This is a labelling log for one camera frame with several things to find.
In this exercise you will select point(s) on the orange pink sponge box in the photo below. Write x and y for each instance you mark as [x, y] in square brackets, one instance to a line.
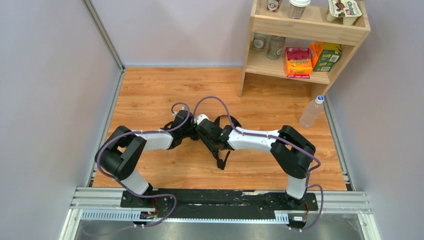
[298, 63]

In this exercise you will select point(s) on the red white can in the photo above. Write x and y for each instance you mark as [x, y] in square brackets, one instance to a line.
[273, 6]

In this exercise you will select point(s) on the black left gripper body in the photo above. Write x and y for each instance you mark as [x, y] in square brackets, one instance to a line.
[177, 139]

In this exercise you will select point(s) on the glass jar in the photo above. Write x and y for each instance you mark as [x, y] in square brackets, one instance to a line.
[275, 47]
[259, 42]

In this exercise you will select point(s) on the wooden shelf unit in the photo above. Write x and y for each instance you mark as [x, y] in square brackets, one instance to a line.
[313, 26]

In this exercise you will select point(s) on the aluminium frame rail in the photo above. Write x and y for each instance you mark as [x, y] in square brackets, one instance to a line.
[108, 213]

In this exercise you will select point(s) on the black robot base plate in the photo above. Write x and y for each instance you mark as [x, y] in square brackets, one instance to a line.
[219, 203]

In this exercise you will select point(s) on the clear cup with lid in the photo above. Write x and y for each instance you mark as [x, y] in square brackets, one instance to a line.
[297, 8]

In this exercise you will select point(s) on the glass jar right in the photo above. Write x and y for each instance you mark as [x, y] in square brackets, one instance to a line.
[275, 47]

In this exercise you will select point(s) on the yogurt cup multipack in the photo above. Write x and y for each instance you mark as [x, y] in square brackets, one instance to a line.
[347, 10]

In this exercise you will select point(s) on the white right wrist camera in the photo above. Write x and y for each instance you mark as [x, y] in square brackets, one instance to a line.
[200, 118]

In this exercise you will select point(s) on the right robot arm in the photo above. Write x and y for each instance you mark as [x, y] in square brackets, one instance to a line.
[290, 149]

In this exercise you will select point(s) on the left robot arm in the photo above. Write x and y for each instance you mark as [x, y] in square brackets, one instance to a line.
[118, 157]

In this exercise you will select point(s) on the glass jar left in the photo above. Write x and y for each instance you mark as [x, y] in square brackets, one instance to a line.
[259, 42]

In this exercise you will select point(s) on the green orange carton box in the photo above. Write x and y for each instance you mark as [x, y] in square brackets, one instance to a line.
[324, 55]

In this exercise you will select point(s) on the clear plastic water bottle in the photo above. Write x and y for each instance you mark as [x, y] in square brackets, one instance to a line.
[312, 112]

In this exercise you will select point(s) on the black folding umbrella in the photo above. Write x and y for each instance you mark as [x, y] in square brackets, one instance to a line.
[218, 152]

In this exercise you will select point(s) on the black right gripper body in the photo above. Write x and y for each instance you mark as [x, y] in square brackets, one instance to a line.
[216, 148]

